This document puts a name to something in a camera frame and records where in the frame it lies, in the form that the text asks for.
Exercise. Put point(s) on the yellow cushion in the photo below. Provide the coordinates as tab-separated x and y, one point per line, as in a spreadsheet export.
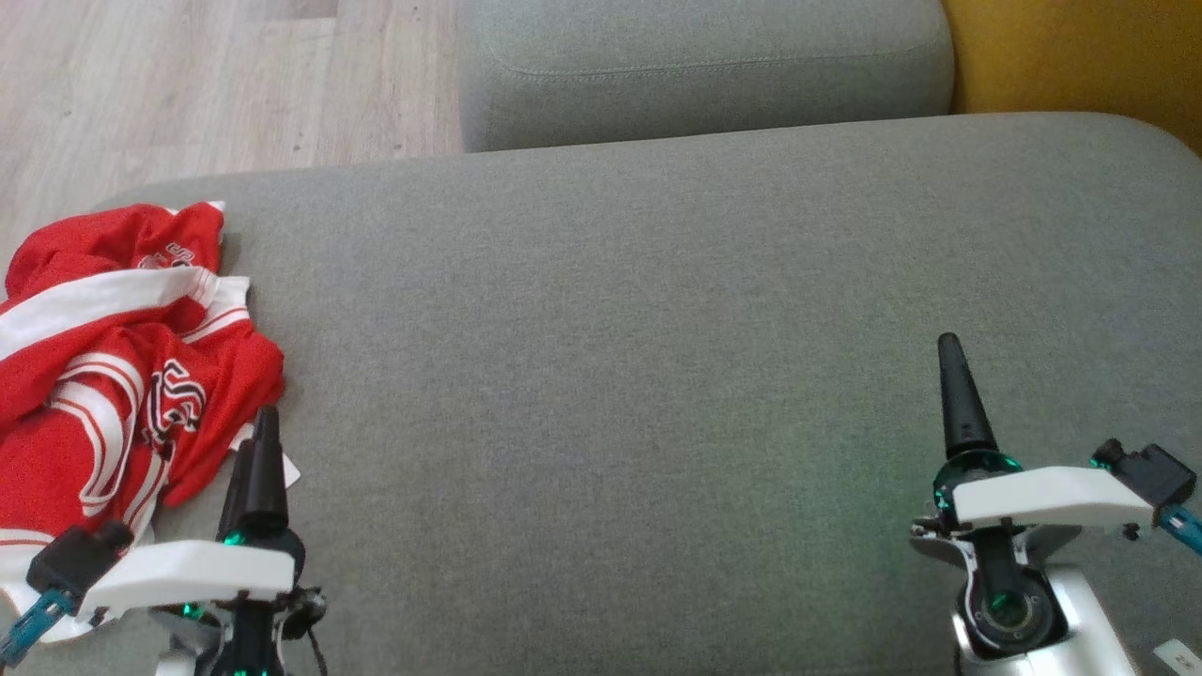
1080	56

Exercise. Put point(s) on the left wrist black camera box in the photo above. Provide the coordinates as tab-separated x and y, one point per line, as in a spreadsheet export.
80	554

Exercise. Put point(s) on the large grey sofa seat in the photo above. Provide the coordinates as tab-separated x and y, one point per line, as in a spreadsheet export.
657	376

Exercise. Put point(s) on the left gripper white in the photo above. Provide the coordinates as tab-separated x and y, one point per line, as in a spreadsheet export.
188	568

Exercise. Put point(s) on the red Bulls basketball jersey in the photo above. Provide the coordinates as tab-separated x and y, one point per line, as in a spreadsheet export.
221	380

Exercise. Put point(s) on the red shorts with white stripe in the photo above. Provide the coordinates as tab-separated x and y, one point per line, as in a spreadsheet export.
84	253

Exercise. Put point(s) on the grey sofa back cushion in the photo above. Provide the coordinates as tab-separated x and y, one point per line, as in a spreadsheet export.
704	66

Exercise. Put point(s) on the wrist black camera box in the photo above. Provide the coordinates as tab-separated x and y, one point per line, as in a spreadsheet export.
1150	474
80	554

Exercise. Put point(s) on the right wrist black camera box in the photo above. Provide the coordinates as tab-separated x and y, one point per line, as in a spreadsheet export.
1150	474

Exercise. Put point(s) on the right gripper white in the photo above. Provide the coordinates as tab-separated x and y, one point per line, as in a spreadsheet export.
1052	496

